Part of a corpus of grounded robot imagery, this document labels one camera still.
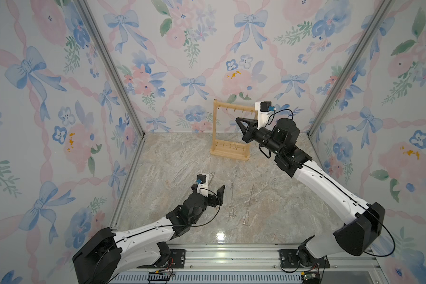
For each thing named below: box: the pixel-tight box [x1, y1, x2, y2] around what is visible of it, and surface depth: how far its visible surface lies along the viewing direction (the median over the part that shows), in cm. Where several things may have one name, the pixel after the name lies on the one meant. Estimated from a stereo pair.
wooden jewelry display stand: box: [210, 98, 258, 161], surface depth 107 cm
